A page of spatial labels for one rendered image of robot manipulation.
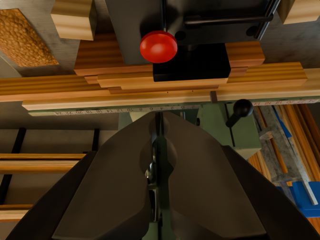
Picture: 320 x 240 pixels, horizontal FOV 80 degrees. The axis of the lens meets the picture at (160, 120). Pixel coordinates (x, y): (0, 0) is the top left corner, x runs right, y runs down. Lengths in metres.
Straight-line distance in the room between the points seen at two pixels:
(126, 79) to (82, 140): 2.67
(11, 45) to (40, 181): 2.64
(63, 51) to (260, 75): 0.33
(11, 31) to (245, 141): 0.34
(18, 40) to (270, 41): 0.37
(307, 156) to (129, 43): 1.64
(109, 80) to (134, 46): 0.10
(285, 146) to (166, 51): 1.04
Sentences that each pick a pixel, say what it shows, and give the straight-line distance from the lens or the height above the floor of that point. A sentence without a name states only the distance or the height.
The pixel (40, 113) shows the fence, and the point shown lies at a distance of 0.44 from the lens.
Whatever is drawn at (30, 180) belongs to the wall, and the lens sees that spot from 2.99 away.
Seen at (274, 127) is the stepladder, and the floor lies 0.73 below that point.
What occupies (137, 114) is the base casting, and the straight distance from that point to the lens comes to 0.72.
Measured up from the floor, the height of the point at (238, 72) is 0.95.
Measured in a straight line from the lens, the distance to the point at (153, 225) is 0.45.
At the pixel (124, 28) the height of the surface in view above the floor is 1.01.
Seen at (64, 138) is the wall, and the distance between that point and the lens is 3.00.
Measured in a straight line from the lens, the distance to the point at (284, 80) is 0.39.
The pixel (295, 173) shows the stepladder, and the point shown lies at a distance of 1.15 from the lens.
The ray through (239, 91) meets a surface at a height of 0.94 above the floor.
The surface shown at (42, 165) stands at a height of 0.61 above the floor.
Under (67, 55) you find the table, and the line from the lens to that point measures 0.37.
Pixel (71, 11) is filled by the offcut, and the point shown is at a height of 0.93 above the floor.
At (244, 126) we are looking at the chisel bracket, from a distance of 0.27.
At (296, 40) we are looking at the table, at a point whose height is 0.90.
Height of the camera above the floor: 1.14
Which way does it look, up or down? 27 degrees down
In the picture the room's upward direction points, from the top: 178 degrees clockwise
